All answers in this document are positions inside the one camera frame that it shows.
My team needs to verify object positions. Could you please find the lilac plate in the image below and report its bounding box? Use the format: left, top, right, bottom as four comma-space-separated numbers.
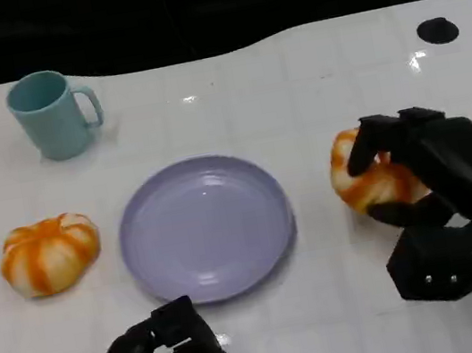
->
107, 142, 306, 317

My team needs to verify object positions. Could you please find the black round table grommet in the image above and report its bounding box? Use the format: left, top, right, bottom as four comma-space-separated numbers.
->
414, 13, 461, 48

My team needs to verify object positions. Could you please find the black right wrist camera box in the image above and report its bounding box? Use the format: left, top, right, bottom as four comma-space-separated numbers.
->
379, 214, 472, 312

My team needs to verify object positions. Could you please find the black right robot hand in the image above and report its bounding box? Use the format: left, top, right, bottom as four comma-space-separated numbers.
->
338, 97, 472, 241

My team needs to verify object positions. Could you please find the pale green mug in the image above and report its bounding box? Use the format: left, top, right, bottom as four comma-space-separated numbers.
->
2, 62, 111, 169

